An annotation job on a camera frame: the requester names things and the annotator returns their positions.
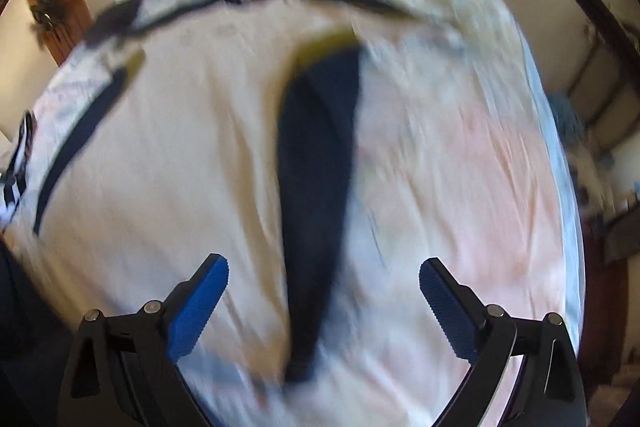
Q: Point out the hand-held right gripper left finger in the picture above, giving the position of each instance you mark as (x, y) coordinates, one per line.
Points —
(197, 307)

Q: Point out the blue cloth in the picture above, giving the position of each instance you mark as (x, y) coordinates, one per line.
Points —
(567, 117)

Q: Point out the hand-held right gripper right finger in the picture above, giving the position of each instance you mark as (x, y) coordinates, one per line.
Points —
(450, 312)

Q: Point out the dark wooden rack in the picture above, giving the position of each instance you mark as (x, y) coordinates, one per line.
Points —
(590, 72)

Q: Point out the cream navy olive jacket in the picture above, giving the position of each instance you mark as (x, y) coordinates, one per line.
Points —
(175, 157)

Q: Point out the dried door wreath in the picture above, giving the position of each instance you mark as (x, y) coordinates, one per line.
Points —
(47, 4)

